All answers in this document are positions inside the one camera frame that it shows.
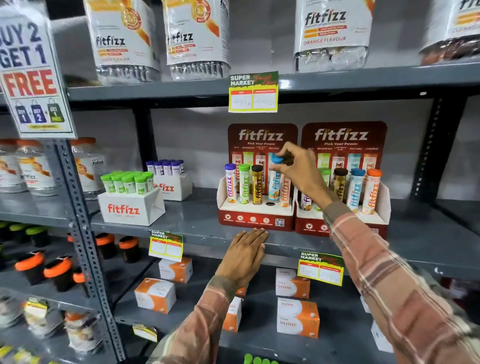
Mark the grey metal shelf rack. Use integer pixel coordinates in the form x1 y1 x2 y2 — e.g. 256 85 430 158
0 95 127 364
56 56 480 364

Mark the yellow green price label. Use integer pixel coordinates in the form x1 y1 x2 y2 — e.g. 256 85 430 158
132 324 158 343
228 71 280 114
297 251 345 287
148 230 184 263

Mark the large white label jar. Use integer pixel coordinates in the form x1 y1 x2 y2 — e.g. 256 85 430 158
162 0 231 82
293 0 376 73
83 0 161 86

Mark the white paper offer sign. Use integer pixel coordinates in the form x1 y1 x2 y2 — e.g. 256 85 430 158
0 0 78 140

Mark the person's right forearm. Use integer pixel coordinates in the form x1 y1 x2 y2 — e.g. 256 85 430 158
322 200 480 364

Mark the group of green cap tubes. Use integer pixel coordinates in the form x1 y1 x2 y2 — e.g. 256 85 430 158
100 170 155 196

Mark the person's left forearm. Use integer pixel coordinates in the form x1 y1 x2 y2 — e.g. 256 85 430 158
148 275 244 364

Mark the orange lid clear jar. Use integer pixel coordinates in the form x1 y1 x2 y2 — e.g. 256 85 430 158
0 139 28 194
70 137 107 199
16 139 59 197

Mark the purple cap tablet tube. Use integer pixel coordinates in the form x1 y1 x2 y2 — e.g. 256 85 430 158
224 163 237 204

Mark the large jar with dark contents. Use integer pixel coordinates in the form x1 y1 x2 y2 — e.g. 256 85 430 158
419 0 480 66

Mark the red cardboard display stand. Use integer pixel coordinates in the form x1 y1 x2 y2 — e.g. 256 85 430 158
294 121 392 239
217 123 299 232

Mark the black bottle orange lid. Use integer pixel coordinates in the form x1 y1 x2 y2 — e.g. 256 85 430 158
72 267 90 298
95 233 118 260
43 256 74 293
14 250 46 286
118 236 142 264

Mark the orange cap tablet tube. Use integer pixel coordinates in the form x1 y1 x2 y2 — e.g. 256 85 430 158
361 169 383 215

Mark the clear plastic snack jar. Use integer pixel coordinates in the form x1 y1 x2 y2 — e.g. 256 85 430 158
0 295 24 330
64 311 104 355
22 298 67 339

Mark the white cardboard tube box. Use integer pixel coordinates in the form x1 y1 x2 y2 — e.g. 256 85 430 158
153 173 193 202
97 187 166 227

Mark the person's right hand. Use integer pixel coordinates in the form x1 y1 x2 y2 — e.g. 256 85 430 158
269 142 340 211

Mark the row of green caps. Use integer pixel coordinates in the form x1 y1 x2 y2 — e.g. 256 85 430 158
244 353 280 364

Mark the orange label tablet tube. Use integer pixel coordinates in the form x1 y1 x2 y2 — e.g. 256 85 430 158
279 174 292 208

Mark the brown cap tablet tube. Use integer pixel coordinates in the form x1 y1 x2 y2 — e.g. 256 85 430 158
333 167 349 202

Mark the group of purple cap tubes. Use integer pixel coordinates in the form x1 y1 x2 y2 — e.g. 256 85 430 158
145 159 185 177

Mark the gold black tablet tube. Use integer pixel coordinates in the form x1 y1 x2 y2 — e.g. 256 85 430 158
251 164 264 206

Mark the blue cap tablet tube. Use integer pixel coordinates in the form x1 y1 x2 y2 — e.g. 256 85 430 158
346 168 366 214
268 154 285 202

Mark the person's left hand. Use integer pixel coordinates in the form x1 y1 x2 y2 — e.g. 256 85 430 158
215 227 269 289

